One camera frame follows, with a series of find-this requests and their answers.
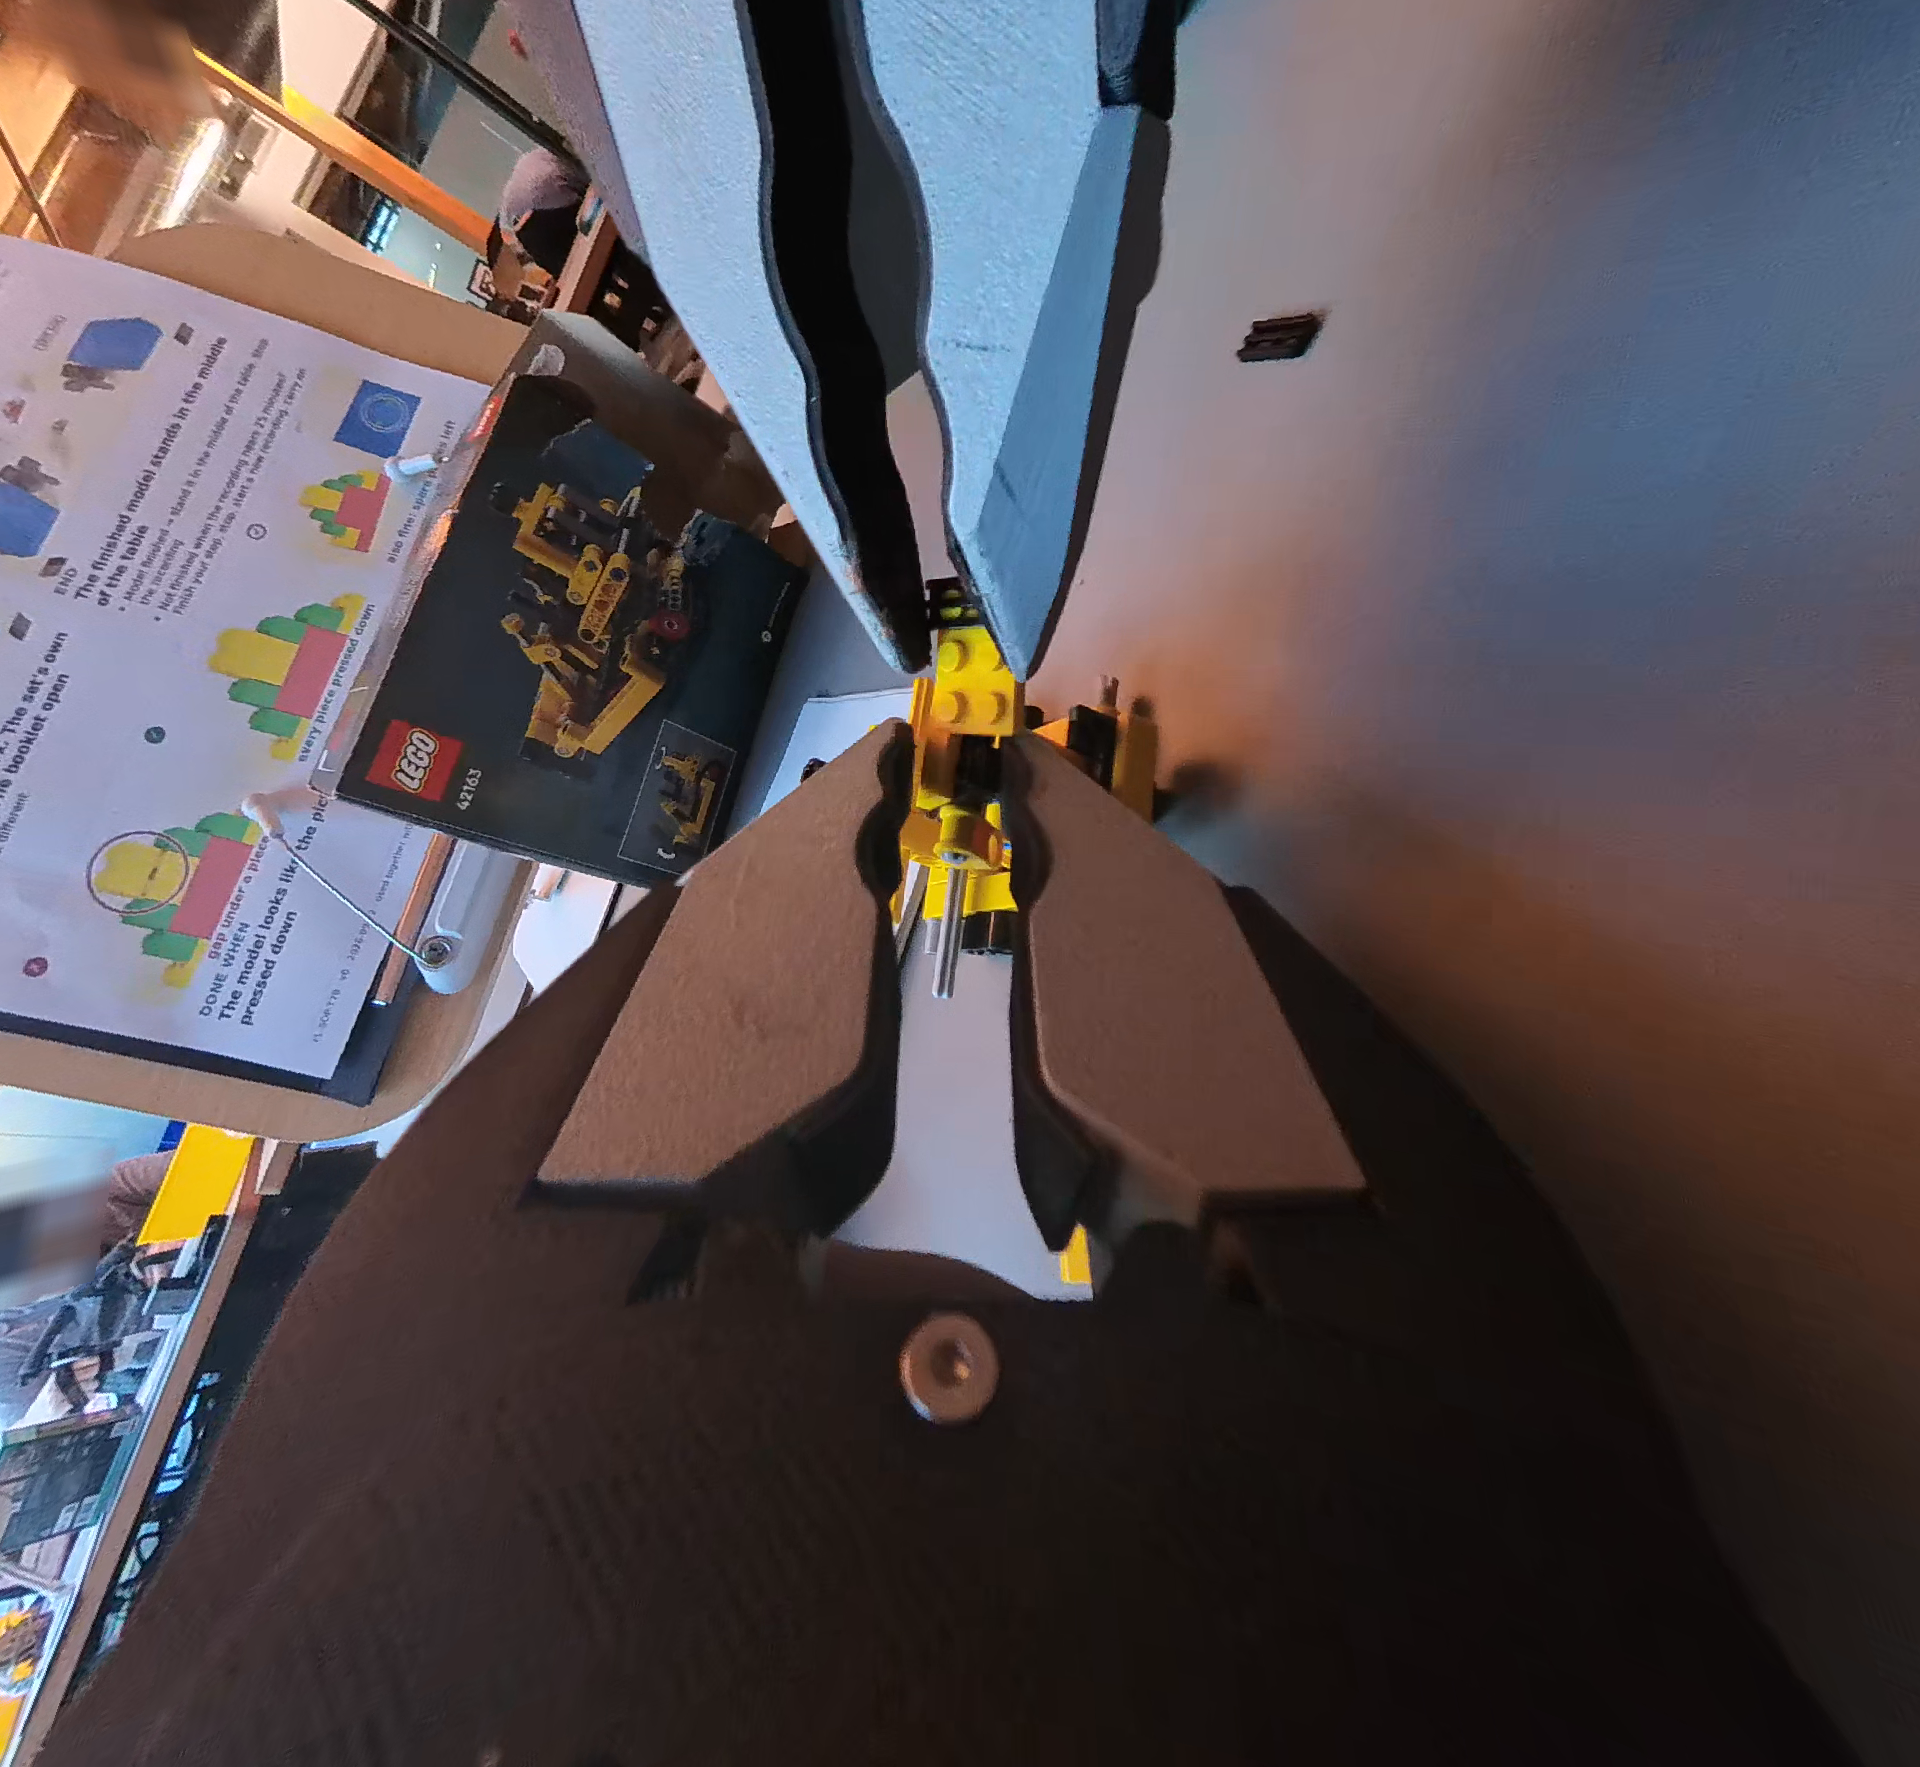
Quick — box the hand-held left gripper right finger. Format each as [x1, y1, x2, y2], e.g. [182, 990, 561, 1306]
[997, 732, 1370, 1253]

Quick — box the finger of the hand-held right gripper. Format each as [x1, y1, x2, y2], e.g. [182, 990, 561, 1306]
[832, 0, 1174, 682]
[525, 0, 934, 673]

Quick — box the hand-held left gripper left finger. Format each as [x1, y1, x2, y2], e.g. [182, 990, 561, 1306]
[536, 721, 917, 1236]

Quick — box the yellow lego vehicle model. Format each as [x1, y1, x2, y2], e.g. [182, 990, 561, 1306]
[891, 579, 1165, 1003]

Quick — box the yellow black lego brick assembly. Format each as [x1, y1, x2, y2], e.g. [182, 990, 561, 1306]
[913, 626, 1029, 738]

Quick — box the Lego instruction booklet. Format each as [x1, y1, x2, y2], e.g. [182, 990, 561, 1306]
[514, 868, 650, 995]
[750, 690, 1098, 1300]

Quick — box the dark lego set box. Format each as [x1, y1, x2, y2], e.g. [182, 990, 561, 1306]
[311, 311, 813, 892]

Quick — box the yellow storage bin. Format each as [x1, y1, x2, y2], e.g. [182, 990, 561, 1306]
[143, 1122, 256, 1236]

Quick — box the printed instruction sheet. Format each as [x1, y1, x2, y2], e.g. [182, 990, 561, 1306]
[0, 234, 496, 1091]

